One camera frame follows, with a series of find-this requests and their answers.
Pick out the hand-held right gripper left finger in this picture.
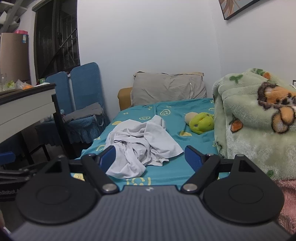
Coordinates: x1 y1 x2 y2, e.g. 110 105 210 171
44 146 119 194

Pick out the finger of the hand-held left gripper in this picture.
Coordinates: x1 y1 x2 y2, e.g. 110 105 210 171
0 152 41 183

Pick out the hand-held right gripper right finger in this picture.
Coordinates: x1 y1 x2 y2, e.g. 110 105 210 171
181 146 257 194

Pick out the white shirt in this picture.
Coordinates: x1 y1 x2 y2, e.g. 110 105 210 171
104 115 185 179

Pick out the teal printed bed sheet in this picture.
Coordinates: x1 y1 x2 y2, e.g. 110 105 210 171
70 98 232 187

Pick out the green and beige plush toy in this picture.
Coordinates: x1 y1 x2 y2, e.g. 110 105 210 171
184 112 215 135

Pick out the grey cloth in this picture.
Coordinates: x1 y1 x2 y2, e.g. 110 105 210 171
62 103 104 123

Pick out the green printed fleece blanket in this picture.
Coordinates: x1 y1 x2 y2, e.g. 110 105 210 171
212 68 296 181

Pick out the tan wooden headboard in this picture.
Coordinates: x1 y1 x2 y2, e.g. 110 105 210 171
117 87 133 111

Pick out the blue covered chair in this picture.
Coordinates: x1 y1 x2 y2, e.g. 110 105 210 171
35 62 111 160
45 71 70 116

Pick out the grey pillow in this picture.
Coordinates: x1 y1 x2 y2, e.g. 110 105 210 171
131 71 207 107

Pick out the plastic bag with oranges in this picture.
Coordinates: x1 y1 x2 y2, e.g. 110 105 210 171
14 79 35 90

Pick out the clear glass bottle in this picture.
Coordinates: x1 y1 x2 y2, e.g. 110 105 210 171
0 73 8 91

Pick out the brown refrigerator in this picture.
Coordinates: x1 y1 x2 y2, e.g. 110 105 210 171
0 32 31 85

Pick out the pink fluffy blanket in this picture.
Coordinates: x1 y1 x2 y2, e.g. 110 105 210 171
275 178 296 234

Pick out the dark window grille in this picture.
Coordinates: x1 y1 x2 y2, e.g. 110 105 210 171
32 0 81 80

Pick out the white desk with black frame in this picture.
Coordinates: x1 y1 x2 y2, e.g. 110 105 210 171
0 83 77 163

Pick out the white wall shelf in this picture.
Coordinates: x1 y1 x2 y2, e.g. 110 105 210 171
0 0 33 33

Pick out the framed wall picture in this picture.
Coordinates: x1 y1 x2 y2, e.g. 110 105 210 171
218 0 266 21

